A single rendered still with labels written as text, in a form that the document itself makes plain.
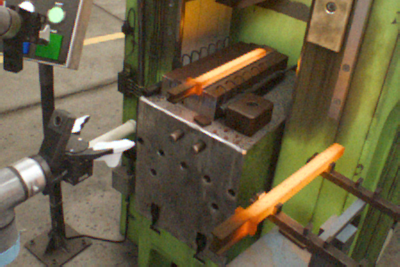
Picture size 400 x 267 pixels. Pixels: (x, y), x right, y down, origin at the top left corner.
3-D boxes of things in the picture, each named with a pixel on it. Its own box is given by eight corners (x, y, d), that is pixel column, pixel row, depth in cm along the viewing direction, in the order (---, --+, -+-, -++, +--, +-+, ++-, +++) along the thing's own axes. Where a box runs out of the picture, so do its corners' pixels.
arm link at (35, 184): (4, 159, 85) (29, 178, 81) (24, 149, 89) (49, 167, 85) (7, 188, 88) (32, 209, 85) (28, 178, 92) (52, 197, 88)
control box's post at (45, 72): (58, 250, 189) (41, 7, 140) (52, 245, 190) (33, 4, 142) (65, 245, 192) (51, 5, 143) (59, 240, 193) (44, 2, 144)
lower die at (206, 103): (213, 120, 128) (217, 94, 124) (160, 94, 136) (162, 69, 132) (285, 76, 160) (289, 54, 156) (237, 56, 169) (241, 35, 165)
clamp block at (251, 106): (249, 138, 122) (253, 118, 119) (224, 126, 126) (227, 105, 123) (271, 121, 132) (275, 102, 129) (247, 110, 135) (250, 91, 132)
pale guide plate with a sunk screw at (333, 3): (337, 52, 113) (354, -13, 106) (305, 40, 117) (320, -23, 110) (340, 50, 115) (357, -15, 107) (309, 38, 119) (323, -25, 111)
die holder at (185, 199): (223, 269, 137) (245, 152, 117) (134, 210, 153) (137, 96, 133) (304, 182, 181) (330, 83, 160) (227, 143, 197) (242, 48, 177)
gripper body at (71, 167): (73, 159, 102) (27, 183, 92) (72, 127, 98) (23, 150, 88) (96, 174, 98) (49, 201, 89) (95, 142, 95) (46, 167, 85)
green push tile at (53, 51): (57, 60, 132) (62, 35, 133) (33, 55, 133) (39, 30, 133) (59, 60, 134) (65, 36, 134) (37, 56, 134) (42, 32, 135)
